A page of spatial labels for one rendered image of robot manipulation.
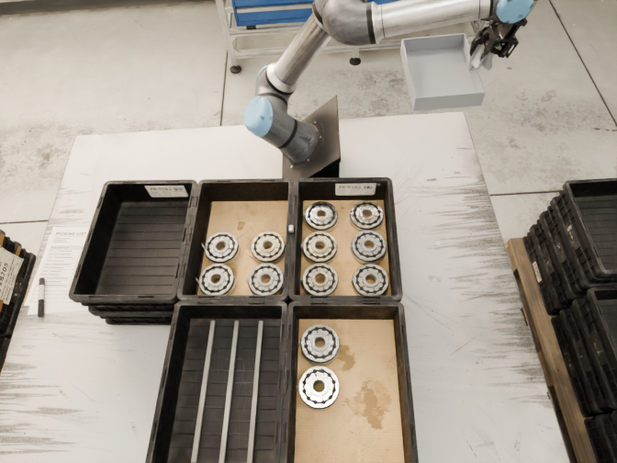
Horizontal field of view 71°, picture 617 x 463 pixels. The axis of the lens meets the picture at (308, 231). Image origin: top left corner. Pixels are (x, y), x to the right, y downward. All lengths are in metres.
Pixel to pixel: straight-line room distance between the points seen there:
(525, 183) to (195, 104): 2.09
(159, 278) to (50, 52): 2.81
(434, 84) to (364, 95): 1.53
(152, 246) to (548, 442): 1.25
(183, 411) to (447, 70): 1.26
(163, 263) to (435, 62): 1.06
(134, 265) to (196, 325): 0.29
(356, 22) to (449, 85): 0.43
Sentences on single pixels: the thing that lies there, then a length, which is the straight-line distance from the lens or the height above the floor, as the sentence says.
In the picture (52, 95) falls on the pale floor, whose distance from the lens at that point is 3.55.
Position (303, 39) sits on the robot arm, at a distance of 1.37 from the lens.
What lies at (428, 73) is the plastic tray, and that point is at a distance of 1.49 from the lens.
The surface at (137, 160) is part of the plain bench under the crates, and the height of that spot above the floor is 0.70.
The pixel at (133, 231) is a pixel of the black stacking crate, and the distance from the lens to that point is 1.49.
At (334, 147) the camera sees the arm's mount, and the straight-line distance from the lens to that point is 1.41.
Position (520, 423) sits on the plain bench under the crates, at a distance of 1.39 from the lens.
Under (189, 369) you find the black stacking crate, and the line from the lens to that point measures 1.25.
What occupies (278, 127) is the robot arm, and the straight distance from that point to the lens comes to 1.42.
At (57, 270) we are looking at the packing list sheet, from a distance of 1.70.
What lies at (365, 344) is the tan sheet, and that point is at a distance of 1.21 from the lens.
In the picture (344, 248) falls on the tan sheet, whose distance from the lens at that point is 1.31.
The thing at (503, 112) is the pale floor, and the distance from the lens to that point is 3.02.
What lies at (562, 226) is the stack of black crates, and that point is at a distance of 1.98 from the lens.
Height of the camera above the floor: 1.99
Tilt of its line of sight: 60 degrees down
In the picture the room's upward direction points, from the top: 6 degrees counter-clockwise
